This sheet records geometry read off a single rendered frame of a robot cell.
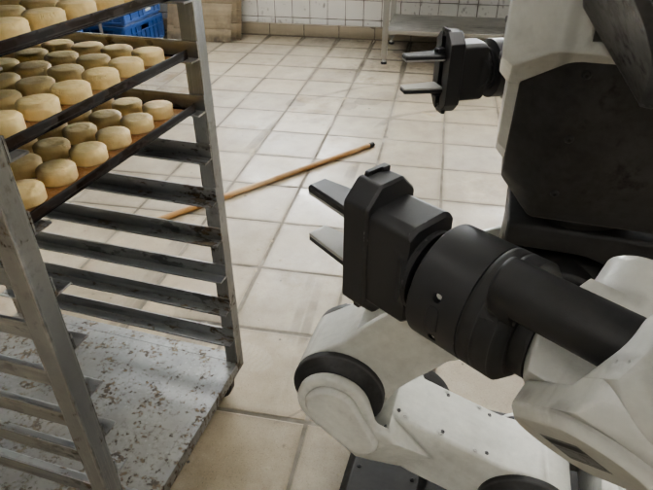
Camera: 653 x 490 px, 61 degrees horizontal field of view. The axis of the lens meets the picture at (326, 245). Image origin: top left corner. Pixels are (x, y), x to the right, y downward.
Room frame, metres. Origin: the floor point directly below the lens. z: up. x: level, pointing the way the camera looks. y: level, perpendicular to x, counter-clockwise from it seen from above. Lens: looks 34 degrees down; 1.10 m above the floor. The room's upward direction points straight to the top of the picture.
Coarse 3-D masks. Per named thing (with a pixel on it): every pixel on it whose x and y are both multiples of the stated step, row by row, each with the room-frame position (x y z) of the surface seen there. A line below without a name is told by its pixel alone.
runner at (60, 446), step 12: (0, 420) 0.63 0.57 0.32; (0, 432) 0.60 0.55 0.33; (12, 432) 0.59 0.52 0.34; (24, 432) 0.61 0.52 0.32; (36, 432) 0.61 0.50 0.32; (24, 444) 0.58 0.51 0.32; (36, 444) 0.58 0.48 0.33; (48, 444) 0.57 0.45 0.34; (60, 444) 0.56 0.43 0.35; (72, 444) 0.58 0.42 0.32; (72, 456) 0.55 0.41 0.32; (120, 456) 0.56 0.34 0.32; (120, 468) 0.54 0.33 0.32
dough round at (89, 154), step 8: (80, 144) 0.73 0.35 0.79; (88, 144) 0.73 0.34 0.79; (96, 144) 0.73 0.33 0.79; (104, 144) 0.74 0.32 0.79; (72, 152) 0.70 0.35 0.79; (80, 152) 0.70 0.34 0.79; (88, 152) 0.70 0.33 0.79; (96, 152) 0.71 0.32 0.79; (104, 152) 0.72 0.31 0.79; (72, 160) 0.70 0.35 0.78; (80, 160) 0.70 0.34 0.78; (88, 160) 0.70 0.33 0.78; (96, 160) 0.70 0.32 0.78; (104, 160) 0.71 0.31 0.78
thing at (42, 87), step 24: (48, 48) 0.92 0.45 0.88; (72, 48) 0.92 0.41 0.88; (96, 48) 0.92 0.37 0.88; (120, 48) 0.91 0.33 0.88; (144, 48) 0.91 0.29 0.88; (0, 72) 0.80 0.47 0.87; (24, 72) 0.79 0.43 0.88; (48, 72) 0.78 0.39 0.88; (72, 72) 0.78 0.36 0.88; (96, 72) 0.77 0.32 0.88; (120, 72) 0.81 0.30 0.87; (0, 96) 0.67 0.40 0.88; (24, 96) 0.67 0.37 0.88; (48, 96) 0.67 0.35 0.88; (72, 96) 0.70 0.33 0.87; (0, 120) 0.59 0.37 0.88; (24, 120) 0.64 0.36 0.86
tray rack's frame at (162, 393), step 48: (0, 336) 1.02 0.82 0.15; (96, 336) 1.02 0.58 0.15; (144, 336) 1.02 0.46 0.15; (0, 384) 0.87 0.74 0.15; (144, 384) 0.87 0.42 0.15; (192, 384) 0.87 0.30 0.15; (48, 432) 0.74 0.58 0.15; (144, 432) 0.74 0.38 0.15; (192, 432) 0.74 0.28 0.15; (0, 480) 0.63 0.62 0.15; (48, 480) 0.63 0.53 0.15; (144, 480) 0.63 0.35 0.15
